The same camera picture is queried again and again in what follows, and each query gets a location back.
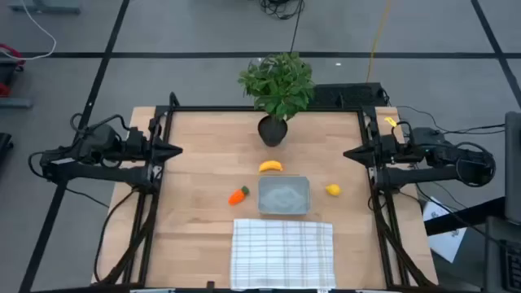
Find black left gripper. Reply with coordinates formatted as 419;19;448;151
121;126;184;164

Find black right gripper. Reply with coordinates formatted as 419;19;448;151
343;133;413;168

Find orange toy carrot green top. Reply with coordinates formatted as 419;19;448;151
227;186;251;207

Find yellow toy banana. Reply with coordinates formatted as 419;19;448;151
258;160;284;173

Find grey plastic tupperware container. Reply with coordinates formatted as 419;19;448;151
257;175;312;216

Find black perforated box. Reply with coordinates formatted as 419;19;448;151
315;82;387;110

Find green potted plant black pot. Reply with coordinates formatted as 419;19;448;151
238;50;317;148

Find white paper sheet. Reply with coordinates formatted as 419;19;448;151
422;197;468;265

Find black beam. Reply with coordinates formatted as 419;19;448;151
425;197;506;237

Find white checked dish towel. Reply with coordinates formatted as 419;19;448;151
230;218;338;291

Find grey cabinet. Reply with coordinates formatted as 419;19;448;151
504;112;521;224

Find grey floor bar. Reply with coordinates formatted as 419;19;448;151
0;97;33;110

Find dark desk with keyboard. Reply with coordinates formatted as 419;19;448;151
484;215;521;293

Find red cart part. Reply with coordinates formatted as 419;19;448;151
0;42;26;98

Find grey furniture base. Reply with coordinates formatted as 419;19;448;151
7;0;81;15

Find black metal table frame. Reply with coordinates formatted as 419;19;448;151
91;91;439;293

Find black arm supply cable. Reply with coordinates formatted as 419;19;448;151
93;187;139;285

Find thin black power cables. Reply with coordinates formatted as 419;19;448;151
396;104;506;138

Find yellow cable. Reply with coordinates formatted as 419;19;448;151
365;0;392;84

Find black floor cable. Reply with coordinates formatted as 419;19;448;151
289;0;305;54

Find white floor cable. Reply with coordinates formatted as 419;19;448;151
0;0;57;62

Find black cable bundle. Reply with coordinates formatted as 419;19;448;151
259;0;306;20

